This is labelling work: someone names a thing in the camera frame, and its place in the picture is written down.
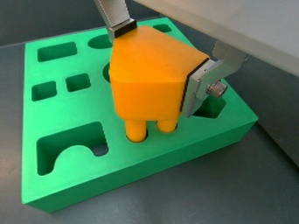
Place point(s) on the orange three-prong block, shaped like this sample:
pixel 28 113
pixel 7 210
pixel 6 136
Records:
pixel 148 70

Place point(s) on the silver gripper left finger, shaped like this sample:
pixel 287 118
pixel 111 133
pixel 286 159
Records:
pixel 116 17

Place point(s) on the green foam shape-sorter block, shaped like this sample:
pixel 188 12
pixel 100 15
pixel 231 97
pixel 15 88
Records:
pixel 76 152

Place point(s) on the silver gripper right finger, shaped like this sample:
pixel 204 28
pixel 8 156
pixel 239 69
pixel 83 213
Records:
pixel 204 82

